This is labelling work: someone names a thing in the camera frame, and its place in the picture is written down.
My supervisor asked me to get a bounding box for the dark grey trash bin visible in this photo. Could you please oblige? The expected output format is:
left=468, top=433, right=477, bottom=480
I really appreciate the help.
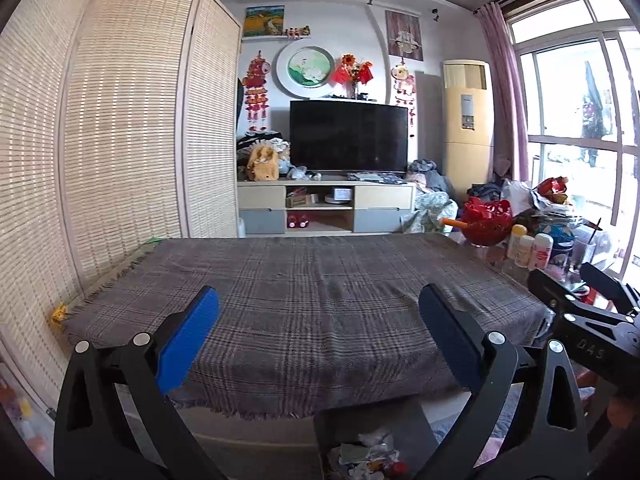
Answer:
left=314, top=396, right=437, bottom=479

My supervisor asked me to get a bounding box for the white pink lotion bottle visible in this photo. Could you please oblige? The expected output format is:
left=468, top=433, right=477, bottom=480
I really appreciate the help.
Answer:
left=528, top=233, right=554, bottom=271

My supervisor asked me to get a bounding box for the white small lotion bottle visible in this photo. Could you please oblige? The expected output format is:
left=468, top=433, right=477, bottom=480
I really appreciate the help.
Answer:
left=514, top=235, right=535, bottom=269

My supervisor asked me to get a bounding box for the grey plaid tablecloth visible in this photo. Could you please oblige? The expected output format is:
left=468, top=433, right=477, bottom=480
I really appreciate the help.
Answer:
left=63, top=233, right=547, bottom=418

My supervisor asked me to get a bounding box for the red basket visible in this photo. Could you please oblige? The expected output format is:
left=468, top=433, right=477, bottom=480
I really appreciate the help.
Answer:
left=440, top=197, right=513, bottom=246

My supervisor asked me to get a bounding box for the white lotion bottle yellow cap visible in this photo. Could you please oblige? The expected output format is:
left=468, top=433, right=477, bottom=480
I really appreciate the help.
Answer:
left=506, top=223, right=527, bottom=260

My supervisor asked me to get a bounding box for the white tv cabinet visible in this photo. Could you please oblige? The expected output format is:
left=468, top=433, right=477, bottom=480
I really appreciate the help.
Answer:
left=238, top=177, right=416, bottom=236

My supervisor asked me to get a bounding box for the pink curtain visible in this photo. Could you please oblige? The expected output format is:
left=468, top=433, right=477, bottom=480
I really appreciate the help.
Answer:
left=475, top=1, right=529, bottom=181

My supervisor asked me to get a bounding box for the yellow plush toy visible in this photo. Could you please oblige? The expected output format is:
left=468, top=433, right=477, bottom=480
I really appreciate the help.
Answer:
left=246, top=144, right=280, bottom=182

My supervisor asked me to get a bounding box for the cream standing air conditioner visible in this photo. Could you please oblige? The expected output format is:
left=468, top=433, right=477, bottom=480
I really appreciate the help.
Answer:
left=442, top=60, right=495, bottom=204

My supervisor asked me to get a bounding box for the black television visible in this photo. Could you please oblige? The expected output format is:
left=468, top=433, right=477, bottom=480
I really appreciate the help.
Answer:
left=288, top=100, right=409, bottom=171

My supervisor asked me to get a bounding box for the red hanging decoration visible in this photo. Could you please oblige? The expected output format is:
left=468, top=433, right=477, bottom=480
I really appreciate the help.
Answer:
left=242, top=51, right=270, bottom=132

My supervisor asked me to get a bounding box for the bamboo folding screen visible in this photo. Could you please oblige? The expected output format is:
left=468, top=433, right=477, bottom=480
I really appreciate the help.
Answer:
left=1, top=0, right=241, bottom=408

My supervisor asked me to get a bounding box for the landscape painting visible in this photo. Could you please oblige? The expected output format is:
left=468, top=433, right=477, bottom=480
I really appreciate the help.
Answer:
left=243, top=6, right=284, bottom=38

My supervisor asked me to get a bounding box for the round framed wall picture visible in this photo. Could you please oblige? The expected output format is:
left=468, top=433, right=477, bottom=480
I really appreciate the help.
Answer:
left=276, top=39, right=336, bottom=99

